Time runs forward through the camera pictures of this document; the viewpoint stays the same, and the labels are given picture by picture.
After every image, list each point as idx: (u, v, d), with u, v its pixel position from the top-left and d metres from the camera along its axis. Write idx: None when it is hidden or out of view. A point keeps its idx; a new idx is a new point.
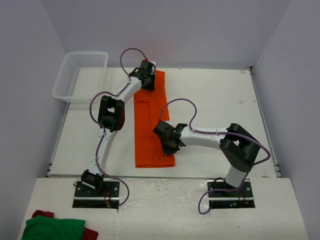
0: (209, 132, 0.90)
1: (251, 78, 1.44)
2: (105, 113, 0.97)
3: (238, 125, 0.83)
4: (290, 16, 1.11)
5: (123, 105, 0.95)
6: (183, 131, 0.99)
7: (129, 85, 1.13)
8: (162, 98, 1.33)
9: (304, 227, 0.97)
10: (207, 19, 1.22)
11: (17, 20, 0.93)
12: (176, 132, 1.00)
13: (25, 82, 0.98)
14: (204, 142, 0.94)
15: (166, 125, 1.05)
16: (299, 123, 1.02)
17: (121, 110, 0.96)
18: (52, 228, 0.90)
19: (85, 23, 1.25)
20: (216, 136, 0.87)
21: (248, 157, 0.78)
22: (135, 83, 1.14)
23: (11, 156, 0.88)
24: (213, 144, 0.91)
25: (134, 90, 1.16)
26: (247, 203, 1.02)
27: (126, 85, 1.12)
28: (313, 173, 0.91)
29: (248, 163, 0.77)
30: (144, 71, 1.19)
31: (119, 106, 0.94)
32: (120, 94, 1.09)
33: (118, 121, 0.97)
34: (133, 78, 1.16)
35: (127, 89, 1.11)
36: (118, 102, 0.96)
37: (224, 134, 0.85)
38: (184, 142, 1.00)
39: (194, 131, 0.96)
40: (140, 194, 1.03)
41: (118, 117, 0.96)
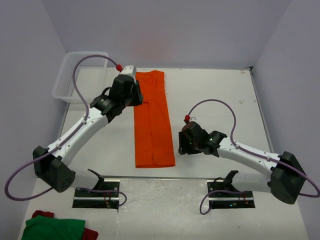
0: (257, 153, 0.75)
1: (251, 78, 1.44)
2: (41, 170, 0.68)
3: (292, 155, 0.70)
4: (290, 17, 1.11)
5: (61, 165, 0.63)
6: (223, 142, 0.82)
7: (82, 128, 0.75)
8: (162, 98, 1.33)
9: (304, 227, 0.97)
10: (207, 19, 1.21)
11: (17, 20, 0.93)
12: (212, 141, 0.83)
13: (25, 82, 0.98)
14: (245, 161, 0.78)
15: (200, 129, 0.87)
16: (300, 123, 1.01)
17: (60, 170, 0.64)
18: (51, 229, 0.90)
19: (85, 23, 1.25)
20: (266, 162, 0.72)
21: (295, 191, 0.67)
22: (94, 120, 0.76)
23: (11, 156, 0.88)
24: (257, 168, 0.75)
25: (93, 130, 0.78)
26: (247, 203, 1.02)
27: (76, 127, 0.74)
28: (313, 173, 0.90)
29: (294, 198, 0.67)
30: (118, 96, 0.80)
31: (55, 168, 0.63)
32: (62, 144, 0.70)
33: (59, 182, 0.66)
34: (91, 114, 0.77)
35: (78, 133, 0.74)
36: (55, 159, 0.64)
37: (276, 163, 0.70)
38: (219, 153, 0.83)
39: (237, 147, 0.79)
40: (140, 194, 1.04)
41: (57, 180, 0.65)
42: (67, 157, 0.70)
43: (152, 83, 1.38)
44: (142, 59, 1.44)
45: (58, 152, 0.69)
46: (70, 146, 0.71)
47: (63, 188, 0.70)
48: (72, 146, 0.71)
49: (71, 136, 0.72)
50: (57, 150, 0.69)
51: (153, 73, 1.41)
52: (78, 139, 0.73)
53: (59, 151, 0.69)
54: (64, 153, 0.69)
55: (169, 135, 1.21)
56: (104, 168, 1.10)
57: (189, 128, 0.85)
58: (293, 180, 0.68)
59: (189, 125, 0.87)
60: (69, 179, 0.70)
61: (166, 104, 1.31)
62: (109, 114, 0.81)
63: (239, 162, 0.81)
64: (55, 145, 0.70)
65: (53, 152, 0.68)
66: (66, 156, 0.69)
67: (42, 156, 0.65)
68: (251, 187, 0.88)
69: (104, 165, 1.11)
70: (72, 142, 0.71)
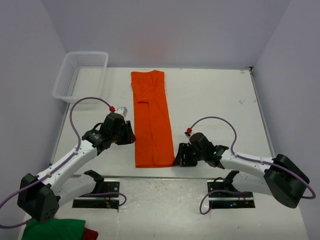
0: (252, 159, 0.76)
1: (251, 78, 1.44)
2: (26, 199, 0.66)
3: (285, 157, 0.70)
4: (290, 16, 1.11)
5: (50, 193, 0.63)
6: (224, 154, 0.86)
7: (74, 157, 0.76)
8: (162, 98, 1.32)
9: (304, 227, 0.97)
10: (207, 19, 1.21)
11: (17, 20, 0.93)
12: (216, 154, 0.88)
13: (25, 82, 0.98)
14: (244, 169, 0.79)
15: (207, 141, 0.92)
16: (300, 123, 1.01)
17: (48, 198, 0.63)
18: (51, 228, 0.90)
19: (84, 23, 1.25)
20: (261, 166, 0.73)
21: (296, 193, 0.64)
22: (85, 151, 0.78)
23: (11, 157, 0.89)
24: (255, 174, 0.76)
25: (83, 161, 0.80)
26: (247, 203, 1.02)
27: (67, 157, 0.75)
28: (313, 174, 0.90)
29: (295, 200, 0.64)
30: (108, 131, 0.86)
31: (43, 196, 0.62)
32: (52, 173, 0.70)
33: (43, 213, 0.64)
34: (83, 145, 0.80)
35: (69, 163, 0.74)
36: (44, 187, 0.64)
37: (270, 166, 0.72)
38: (223, 165, 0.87)
39: (236, 156, 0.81)
40: (140, 194, 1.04)
41: (42, 209, 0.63)
42: (55, 186, 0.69)
43: (152, 83, 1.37)
44: (142, 59, 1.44)
45: (47, 180, 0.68)
46: (60, 175, 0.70)
47: (45, 219, 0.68)
48: (62, 175, 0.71)
49: (62, 164, 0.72)
50: (47, 179, 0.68)
51: (153, 73, 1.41)
52: (68, 169, 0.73)
53: (49, 180, 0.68)
54: (53, 181, 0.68)
55: (169, 134, 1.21)
56: (104, 168, 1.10)
57: (197, 140, 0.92)
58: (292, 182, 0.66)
59: (198, 136, 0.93)
60: (52, 209, 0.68)
61: (166, 104, 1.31)
62: (99, 147, 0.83)
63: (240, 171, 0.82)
64: (45, 173, 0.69)
65: (42, 180, 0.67)
66: (55, 185, 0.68)
67: (31, 184, 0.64)
68: (251, 188, 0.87)
69: (104, 165, 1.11)
70: (62, 171, 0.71)
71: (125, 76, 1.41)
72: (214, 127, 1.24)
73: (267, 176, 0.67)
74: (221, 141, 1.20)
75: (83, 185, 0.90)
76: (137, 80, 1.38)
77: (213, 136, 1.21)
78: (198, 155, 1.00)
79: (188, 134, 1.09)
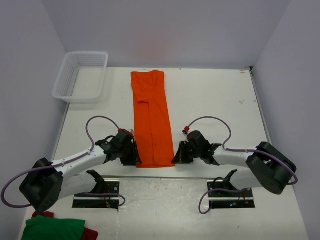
0: (238, 149, 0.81)
1: (251, 78, 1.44)
2: (32, 182, 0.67)
3: (268, 144, 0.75)
4: (290, 17, 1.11)
5: (59, 181, 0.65)
6: (216, 150, 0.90)
7: (86, 157, 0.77)
8: (162, 98, 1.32)
9: (304, 227, 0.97)
10: (207, 19, 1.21)
11: (16, 20, 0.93)
12: (211, 151, 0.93)
13: (25, 83, 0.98)
14: (234, 160, 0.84)
15: (204, 140, 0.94)
16: (299, 123, 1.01)
17: (56, 186, 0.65)
18: (52, 228, 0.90)
19: (84, 23, 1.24)
20: (245, 154, 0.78)
21: (280, 178, 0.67)
22: (97, 154, 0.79)
23: (11, 156, 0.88)
24: (243, 163, 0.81)
25: (91, 164, 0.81)
26: (247, 203, 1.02)
27: (81, 154, 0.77)
28: (313, 174, 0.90)
29: (279, 185, 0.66)
30: (118, 144, 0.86)
31: (52, 181, 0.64)
32: (66, 163, 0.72)
33: (44, 200, 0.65)
34: (96, 149, 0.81)
35: (81, 160, 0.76)
36: (55, 173, 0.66)
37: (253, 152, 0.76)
38: (217, 161, 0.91)
39: (226, 149, 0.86)
40: (140, 194, 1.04)
41: (47, 194, 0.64)
42: (64, 176, 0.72)
43: (152, 83, 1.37)
44: (142, 59, 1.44)
45: (60, 168, 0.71)
46: (72, 168, 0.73)
47: (41, 208, 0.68)
48: (73, 168, 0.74)
49: (76, 158, 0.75)
50: (60, 167, 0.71)
51: (153, 73, 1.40)
52: (79, 165, 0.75)
53: (61, 168, 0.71)
54: (65, 170, 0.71)
55: (169, 134, 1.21)
56: (104, 168, 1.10)
57: (194, 138, 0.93)
58: (278, 170, 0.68)
59: (194, 135, 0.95)
60: (51, 200, 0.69)
61: (165, 104, 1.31)
62: (107, 157, 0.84)
63: (233, 164, 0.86)
64: (60, 161, 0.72)
65: (55, 167, 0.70)
66: (64, 175, 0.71)
67: (44, 168, 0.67)
68: (248, 185, 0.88)
69: (104, 165, 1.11)
70: (74, 164, 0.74)
71: (125, 77, 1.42)
72: (214, 127, 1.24)
73: (249, 161, 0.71)
74: (221, 141, 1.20)
75: (84, 183, 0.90)
76: (137, 80, 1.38)
77: (213, 136, 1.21)
78: (194, 153, 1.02)
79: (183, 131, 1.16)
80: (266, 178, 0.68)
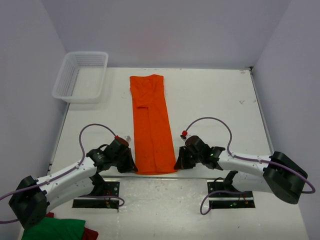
0: (251, 158, 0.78)
1: (251, 78, 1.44)
2: (19, 199, 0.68)
3: (282, 154, 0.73)
4: (290, 17, 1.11)
5: (42, 201, 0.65)
6: (221, 156, 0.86)
7: (74, 171, 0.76)
8: (161, 102, 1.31)
9: (304, 227, 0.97)
10: (207, 18, 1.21)
11: (17, 19, 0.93)
12: (213, 156, 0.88)
13: (25, 83, 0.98)
14: (240, 167, 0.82)
15: (203, 144, 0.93)
16: (300, 123, 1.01)
17: (40, 205, 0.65)
18: (52, 229, 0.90)
19: (84, 23, 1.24)
20: (259, 165, 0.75)
21: (294, 189, 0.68)
22: (86, 168, 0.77)
23: (11, 156, 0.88)
24: (253, 173, 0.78)
25: (82, 177, 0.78)
26: (247, 203, 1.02)
27: (68, 169, 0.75)
28: (313, 174, 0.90)
29: (295, 195, 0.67)
30: (111, 154, 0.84)
31: (36, 201, 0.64)
32: (51, 181, 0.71)
33: (29, 218, 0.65)
34: (86, 162, 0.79)
35: (68, 176, 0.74)
36: (39, 193, 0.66)
37: (268, 164, 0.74)
38: (222, 167, 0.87)
39: (234, 156, 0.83)
40: (140, 194, 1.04)
41: (29, 216, 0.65)
42: (49, 194, 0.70)
43: (151, 87, 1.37)
44: (142, 59, 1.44)
45: (44, 187, 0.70)
46: (57, 185, 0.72)
47: (29, 225, 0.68)
48: (59, 185, 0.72)
49: (62, 175, 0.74)
50: (44, 185, 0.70)
51: (152, 77, 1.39)
52: (66, 181, 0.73)
53: (45, 187, 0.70)
54: (49, 189, 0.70)
55: (170, 139, 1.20)
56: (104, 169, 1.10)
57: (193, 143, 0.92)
58: (293, 181, 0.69)
59: (193, 140, 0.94)
60: (38, 217, 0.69)
61: (165, 108, 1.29)
62: (99, 168, 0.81)
63: (238, 171, 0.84)
64: (45, 179, 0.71)
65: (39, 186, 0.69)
66: (49, 194, 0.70)
67: (29, 187, 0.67)
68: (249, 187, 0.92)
69: None
70: (60, 181, 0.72)
71: (125, 77, 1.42)
72: (214, 129, 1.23)
73: (266, 174, 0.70)
74: (221, 141, 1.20)
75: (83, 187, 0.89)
76: (137, 83, 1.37)
77: (214, 138, 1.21)
78: (195, 158, 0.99)
79: (183, 136, 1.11)
80: (281, 190, 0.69)
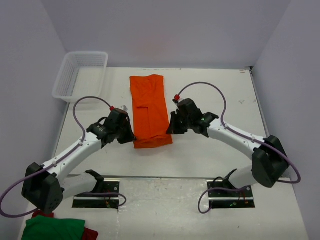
0: (243, 134, 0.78)
1: (251, 78, 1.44)
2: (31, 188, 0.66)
3: (276, 138, 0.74)
4: (290, 17, 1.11)
5: (55, 183, 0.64)
6: (213, 123, 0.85)
7: (79, 148, 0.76)
8: (161, 102, 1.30)
9: (304, 228, 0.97)
10: (207, 18, 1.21)
11: (16, 20, 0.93)
12: (204, 121, 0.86)
13: (25, 83, 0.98)
14: (229, 139, 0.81)
15: (195, 108, 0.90)
16: (300, 123, 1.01)
17: (54, 188, 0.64)
18: (52, 229, 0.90)
19: (84, 23, 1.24)
20: (250, 143, 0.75)
21: (274, 175, 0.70)
22: (90, 143, 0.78)
23: (11, 155, 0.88)
24: (242, 149, 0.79)
25: (87, 153, 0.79)
26: (247, 203, 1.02)
27: (73, 148, 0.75)
28: (313, 174, 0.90)
29: (273, 180, 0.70)
30: (113, 125, 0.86)
31: (48, 185, 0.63)
32: (58, 162, 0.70)
33: (48, 202, 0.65)
34: (88, 137, 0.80)
35: (74, 154, 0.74)
36: (49, 176, 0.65)
37: (260, 144, 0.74)
38: (208, 132, 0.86)
39: (226, 128, 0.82)
40: (140, 194, 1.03)
41: (48, 198, 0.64)
42: (60, 176, 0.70)
43: (151, 87, 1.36)
44: (142, 59, 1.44)
45: (52, 169, 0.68)
46: (65, 165, 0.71)
47: (50, 209, 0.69)
48: (67, 165, 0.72)
49: (67, 154, 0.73)
50: (52, 168, 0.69)
51: (152, 77, 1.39)
52: (73, 159, 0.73)
53: (54, 169, 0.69)
54: (59, 170, 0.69)
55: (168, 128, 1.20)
56: (104, 168, 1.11)
57: (185, 105, 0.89)
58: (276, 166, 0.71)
59: (185, 102, 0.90)
60: (56, 200, 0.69)
61: (165, 108, 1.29)
62: (103, 140, 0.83)
63: (225, 142, 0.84)
64: (51, 162, 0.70)
65: (47, 169, 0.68)
66: (60, 174, 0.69)
67: (36, 173, 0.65)
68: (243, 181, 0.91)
69: (106, 165, 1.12)
70: (67, 161, 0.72)
71: (125, 77, 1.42)
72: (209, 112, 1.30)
73: (255, 154, 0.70)
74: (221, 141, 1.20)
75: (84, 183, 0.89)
76: (137, 83, 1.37)
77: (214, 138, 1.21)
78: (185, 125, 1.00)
79: (176, 102, 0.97)
80: (262, 172, 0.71)
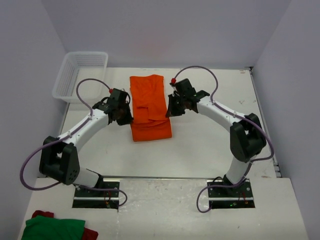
0: (227, 110, 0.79)
1: (251, 78, 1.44)
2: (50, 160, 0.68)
3: (257, 116, 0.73)
4: (290, 17, 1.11)
5: (73, 150, 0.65)
6: (203, 99, 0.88)
7: (90, 122, 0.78)
8: (161, 102, 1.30)
9: (304, 228, 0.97)
10: (207, 18, 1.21)
11: (16, 20, 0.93)
12: (196, 97, 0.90)
13: (24, 83, 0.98)
14: (215, 115, 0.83)
15: (190, 86, 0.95)
16: (300, 123, 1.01)
17: (73, 155, 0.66)
18: (51, 229, 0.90)
19: (84, 23, 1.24)
20: (232, 118, 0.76)
21: (249, 149, 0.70)
22: (99, 117, 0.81)
23: (12, 155, 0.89)
24: (225, 124, 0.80)
25: (97, 127, 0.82)
26: (247, 203, 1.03)
27: (83, 121, 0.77)
28: (314, 174, 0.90)
29: (246, 154, 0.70)
30: (115, 103, 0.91)
31: (68, 153, 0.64)
32: (73, 134, 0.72)
33: (68, 171, 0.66)
34: (96, 112, 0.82)
35: (86, 126, 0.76)
36: (68, 145, 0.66)
37: (240, 119, 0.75)
38: (198, 108, 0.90)
39: (213, 104, 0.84)
40: (140, 194, 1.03)
41: (68, 165, 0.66)
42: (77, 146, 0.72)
43: (151, 87, 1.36)
44: (142, 59, 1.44)
45: (69, 140, 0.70)
46: (80, 137, 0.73)
47: (69, 180, 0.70)
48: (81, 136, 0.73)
49: (79, 127, 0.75)
50: (68, 138, 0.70)
51: (152, 77, 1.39)
52: (85, 131, 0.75)
53: (70, 139, 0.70)
54: (75, 140, 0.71)
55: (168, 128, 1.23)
56: (105, 169, 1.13)
57: (180, 82, 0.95)
58: (252, 142, 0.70)
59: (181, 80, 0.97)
60: (74, 170, 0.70)
61: (165, 108, 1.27)
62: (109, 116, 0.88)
63: (212, 118, 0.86)
64: (66, 133, 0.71)
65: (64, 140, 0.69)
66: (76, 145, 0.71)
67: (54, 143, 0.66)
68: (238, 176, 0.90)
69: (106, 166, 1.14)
70: (81, 132, 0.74)
71: (125, 77, 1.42)
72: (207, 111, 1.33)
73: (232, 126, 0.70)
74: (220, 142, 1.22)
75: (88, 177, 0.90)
76: (137, 84, 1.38)
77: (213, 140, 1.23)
78: (180, 105, 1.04)
79: (172, 85, 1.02)
80: (237, 145, 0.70)
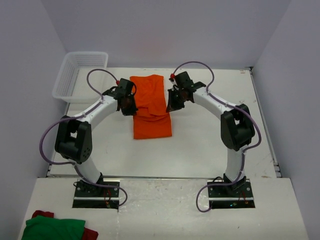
0: (220, 100, 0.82)
1: (251, 78, 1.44)
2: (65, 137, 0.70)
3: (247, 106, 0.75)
4: (290, 17, 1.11)
5: (89, 127, 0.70)
6: (199, 90, 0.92)
7: (101, 105, 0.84)
8: (161, 102, 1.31)
9: (305, 228, 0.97)
10: (207, 18, 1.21)
11: (16, 20, 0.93)
12: (193, 87, 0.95)
13: (24, 83, 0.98)
14: (208, 104, 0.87)
15: (188, 78, 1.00)
16: (300, 123, 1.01)
17: (88, 132, 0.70)
18: (51, 229, 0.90)
19: (84, 23, 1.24)
20: (223, 107, 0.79)
21: (237, 137, 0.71)
22: (109, 102, 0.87)
23: (12, 155, 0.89)
24: (217, 113, 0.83)
25: (106, 111, 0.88)
26: (247, 203, 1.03)
27: (95, 105, 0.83)
28: (314, 174, 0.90)
29: (234, 141, 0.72)
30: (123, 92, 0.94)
31: (84, 128, 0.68)
32: (87, 114, 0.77)
33: (83, 147, 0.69)
34: (106, 98, 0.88)
35: (98, 109, 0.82)
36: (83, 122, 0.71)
37: (231, 108, 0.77)
38: (194, 98, 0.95)
39: (208, 94, 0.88)
40: (140, 194, 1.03)
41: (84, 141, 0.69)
42: None
43: (151, 87, 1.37)
44: (142, 59, 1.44)
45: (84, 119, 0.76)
46: (93, 117, 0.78)
47: (83, 158, 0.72)
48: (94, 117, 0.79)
49: (93, 109, 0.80)
50: (83, 118, 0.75)
51: (152, 77, 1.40)
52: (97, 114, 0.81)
53: (85, 119, 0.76)
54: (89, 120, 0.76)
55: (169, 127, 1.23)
56: (105, 168, 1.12)
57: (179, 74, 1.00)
58: (241, 131, 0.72)
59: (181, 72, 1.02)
60: (87, 149, 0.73)
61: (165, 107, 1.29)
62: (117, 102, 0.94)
63: (207, 108, 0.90)
64: (81, 113, 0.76)
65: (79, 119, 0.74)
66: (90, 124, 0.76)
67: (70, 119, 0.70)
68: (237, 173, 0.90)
69: (106, 165, 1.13)
70: (94, 114, 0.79)
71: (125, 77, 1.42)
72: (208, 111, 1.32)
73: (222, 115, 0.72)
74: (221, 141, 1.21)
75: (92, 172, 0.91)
76: (137, 84, 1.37)
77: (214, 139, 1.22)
78: (180, 98, 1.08)
79: (172, 79, 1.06)
80: (226, 132, 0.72)
